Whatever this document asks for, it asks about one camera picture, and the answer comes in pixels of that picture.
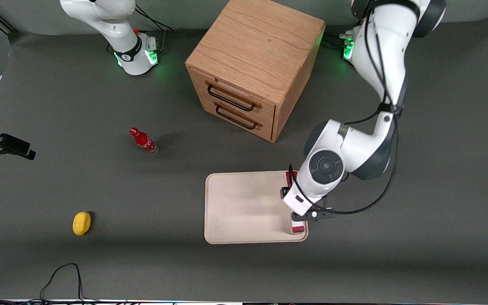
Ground black base cables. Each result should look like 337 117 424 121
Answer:
135 3 174 52
323 30 355 50

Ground wooden drawer front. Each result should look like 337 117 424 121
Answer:
188 68 277 125
199 92 275 142

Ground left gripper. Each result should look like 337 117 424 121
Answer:
280 183 330 216

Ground black wire drawer handle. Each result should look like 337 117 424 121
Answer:
207 84 256 112
215 104 258 130

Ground red cookie box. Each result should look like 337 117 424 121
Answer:
285 170 305 235

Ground yellow lemon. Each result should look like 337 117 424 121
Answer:
72 211 92 236

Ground black left base cables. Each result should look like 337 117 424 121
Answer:
323 30 355 50

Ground dark grey table mat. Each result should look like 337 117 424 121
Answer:
0 16 488 304

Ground white rectangular tray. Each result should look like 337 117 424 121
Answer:
204 170 309 245

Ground red cola bottle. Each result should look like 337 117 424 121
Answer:
129 127 158 155

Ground black right base cables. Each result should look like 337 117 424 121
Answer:
135 3 174 52

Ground black looped table cable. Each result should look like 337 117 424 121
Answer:
40 263 100 303

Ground oak wooden drawer cabinet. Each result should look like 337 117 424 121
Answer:
185 0 326 143

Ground black frame strut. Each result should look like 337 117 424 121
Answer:
0 4 17 34

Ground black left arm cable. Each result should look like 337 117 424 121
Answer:
288 8 400 215

